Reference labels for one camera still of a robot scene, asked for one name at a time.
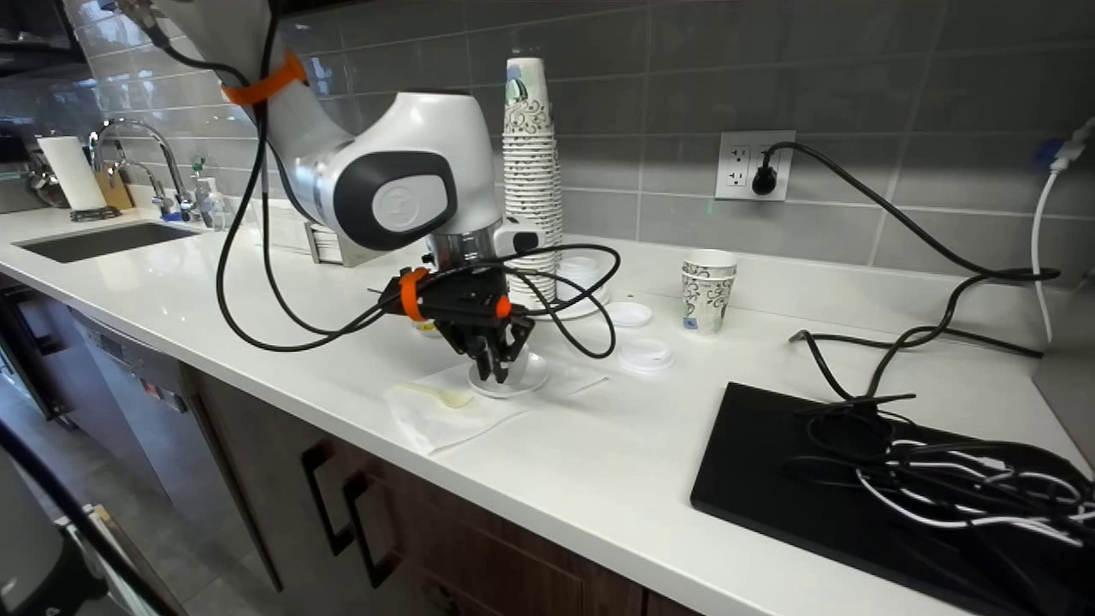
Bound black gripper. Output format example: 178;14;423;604
423;260;538;387

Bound small white tea cup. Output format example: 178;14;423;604
474;339;538;395

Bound white plate under cup stacks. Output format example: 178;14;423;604
528;283;615;326

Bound tall patterned paper cup stack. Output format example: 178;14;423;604
496;56;564;308

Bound single patterned paper cup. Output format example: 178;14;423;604
677;248;742;339

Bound white paper napkin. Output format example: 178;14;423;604
381;367;519;459

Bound white cups beside stack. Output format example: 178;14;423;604
555;255;609;308

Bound small white lid dish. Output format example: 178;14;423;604
599;293;656;333

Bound small clear dish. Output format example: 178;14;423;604
619;335;677;381

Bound steel napkin holder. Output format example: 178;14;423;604
300;215;349;270

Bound soap dispenser bottle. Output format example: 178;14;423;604
187;153;233;229

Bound chrome faucet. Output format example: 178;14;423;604
90;114;193;215

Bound black kitchen sink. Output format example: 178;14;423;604
14;220;203;268

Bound brown bottle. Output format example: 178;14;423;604
93;162;139;215

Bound white board by sink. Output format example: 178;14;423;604
36;134;110;215

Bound black cabinet handle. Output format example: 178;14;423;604
297;434;361;563
341;469;405;593

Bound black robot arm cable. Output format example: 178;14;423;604
134;0;625;367

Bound white wall outlet with plug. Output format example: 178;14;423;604
711;126;800;205

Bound orange arm strap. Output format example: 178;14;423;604
222;56;313;110

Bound black power cable with plug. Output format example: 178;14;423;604
750;138;1064;412

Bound black cable bundle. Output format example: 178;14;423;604
783;404;1095;580

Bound white cable in bundle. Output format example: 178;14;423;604
851;434;1090;542

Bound white wall cable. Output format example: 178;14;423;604
1028;114;1095;347

